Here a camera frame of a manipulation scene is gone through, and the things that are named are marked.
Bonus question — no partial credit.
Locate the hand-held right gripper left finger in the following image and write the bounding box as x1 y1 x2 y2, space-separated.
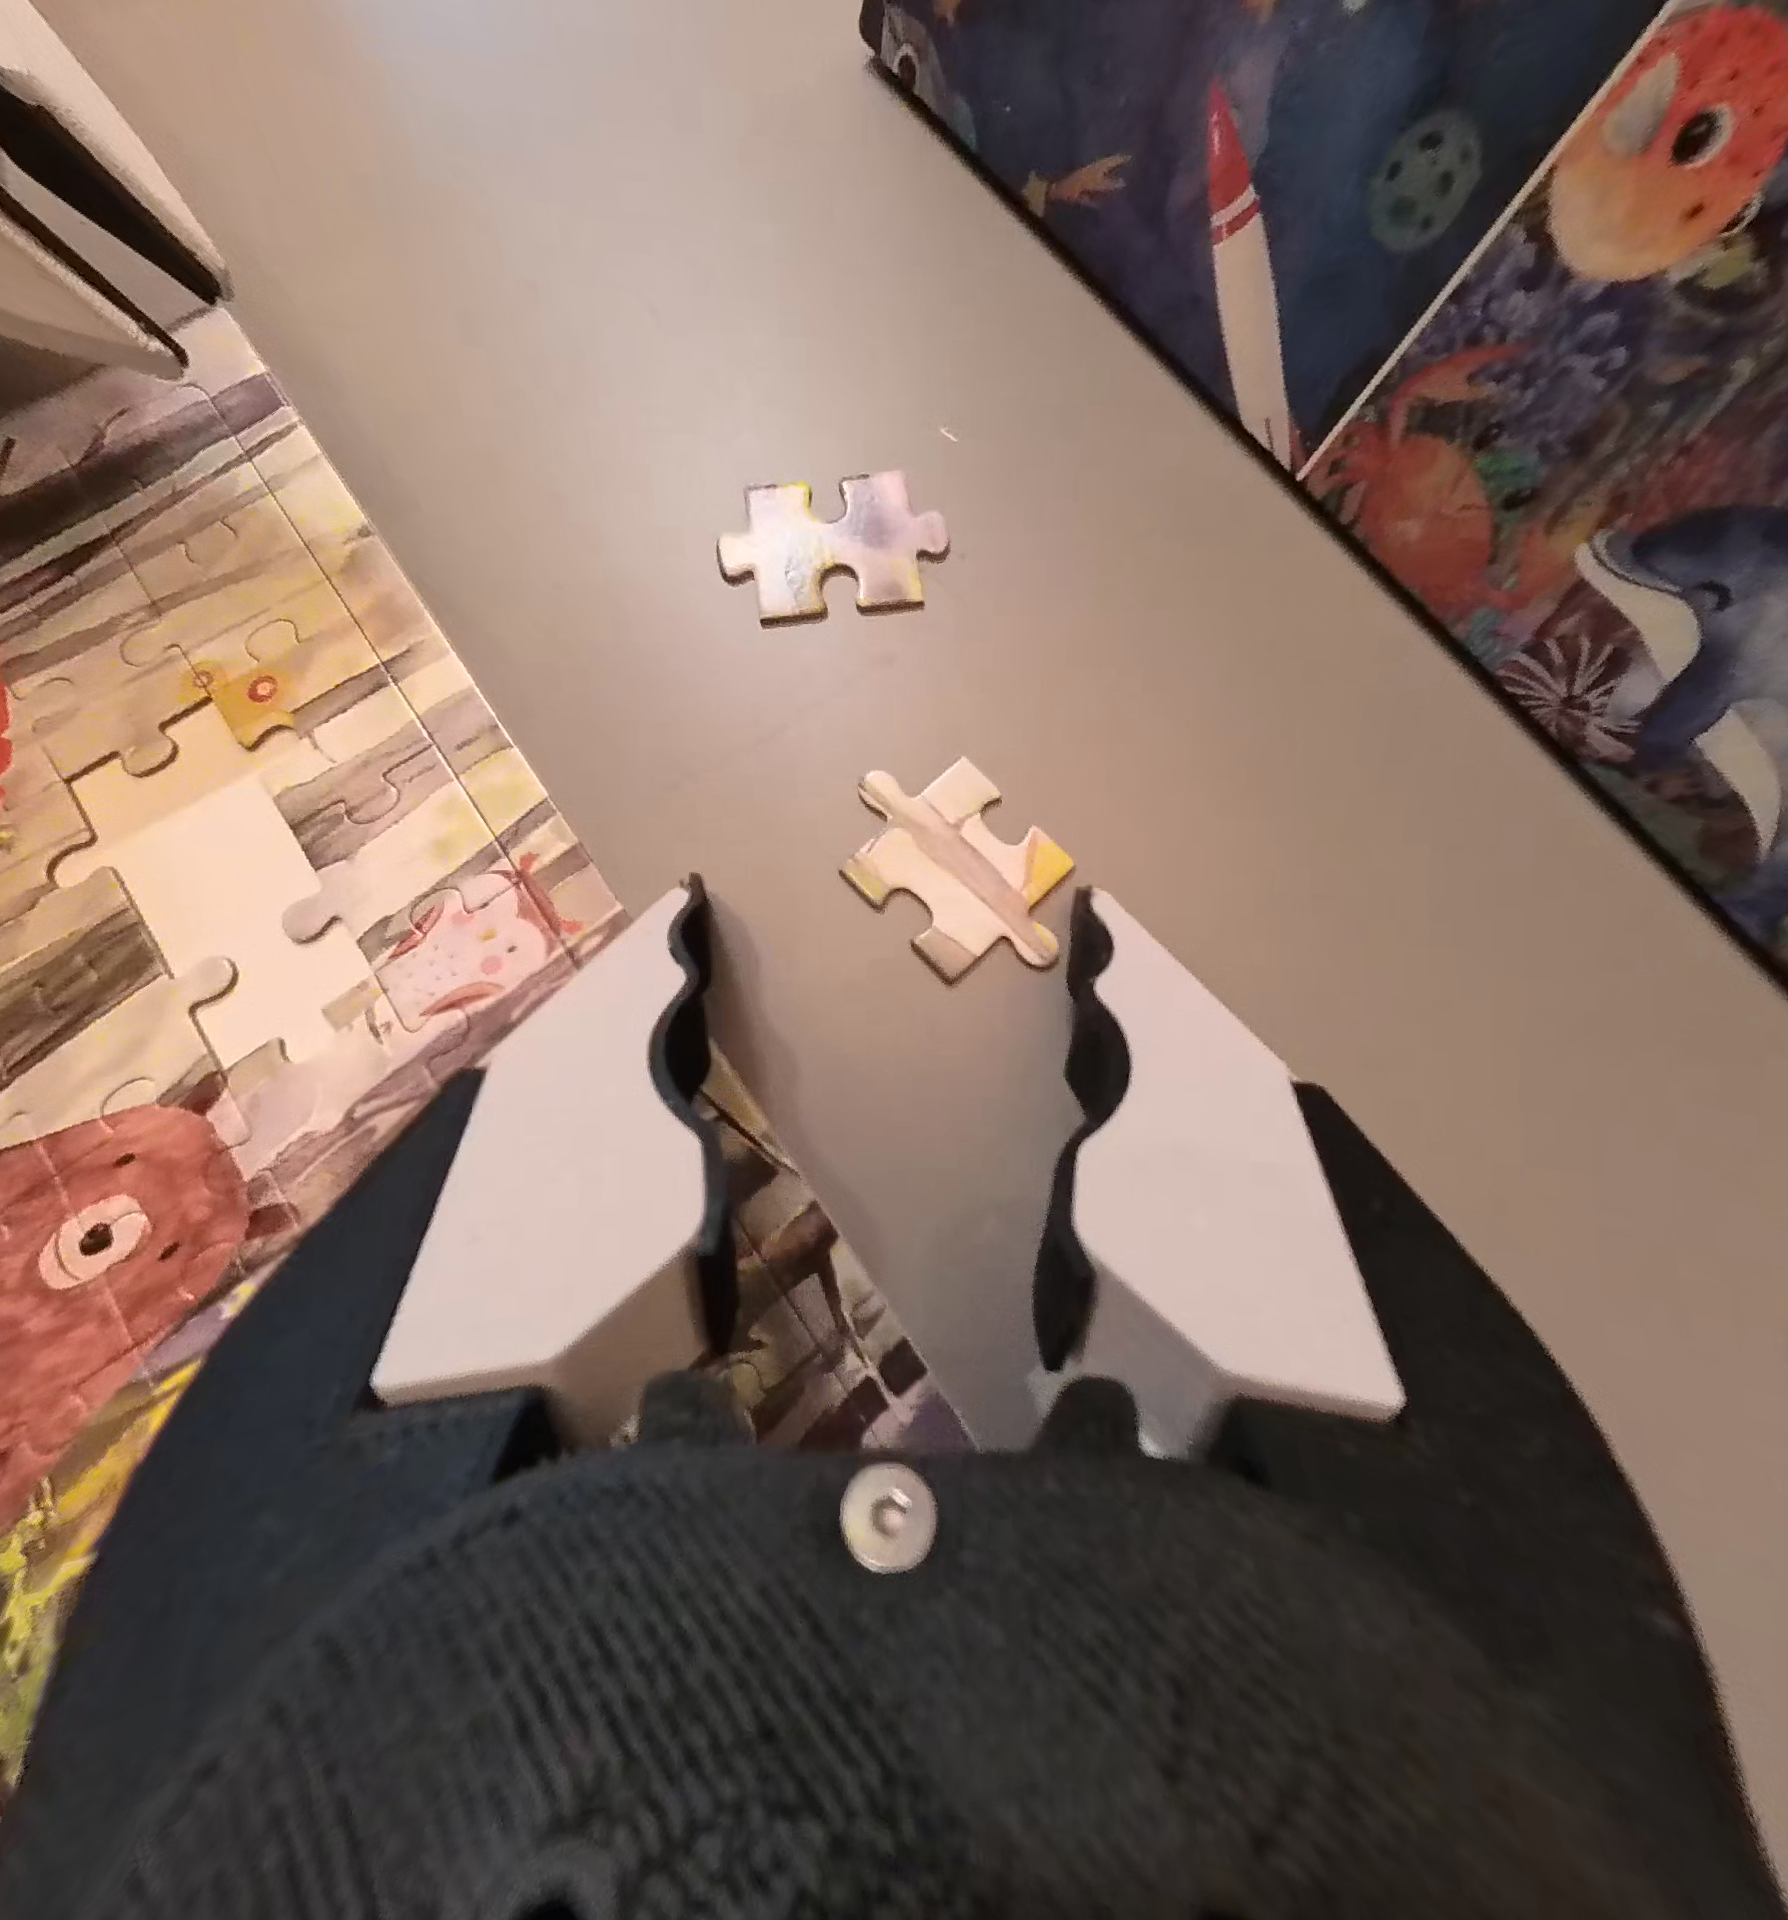
369 874 725 1412

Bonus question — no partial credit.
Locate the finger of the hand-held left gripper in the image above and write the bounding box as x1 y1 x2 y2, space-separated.
0 146 187 379
0 0 230 308

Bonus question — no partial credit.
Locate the illustrated jigsaw puzzle board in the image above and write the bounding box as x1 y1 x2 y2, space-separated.
0 306 971 1847

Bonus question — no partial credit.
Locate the colourful illustrated puzzle box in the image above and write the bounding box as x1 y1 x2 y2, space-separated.
858 0 1788 1036

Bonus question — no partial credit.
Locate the pale grey-banded puzzle piece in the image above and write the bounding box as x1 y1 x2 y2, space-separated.
838 755 1076 985

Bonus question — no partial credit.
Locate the yellow cream puzzle piece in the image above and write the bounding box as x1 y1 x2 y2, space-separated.
714 468 952 625

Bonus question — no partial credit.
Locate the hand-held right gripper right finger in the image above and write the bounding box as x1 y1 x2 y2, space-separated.
1030 886 1409 1460

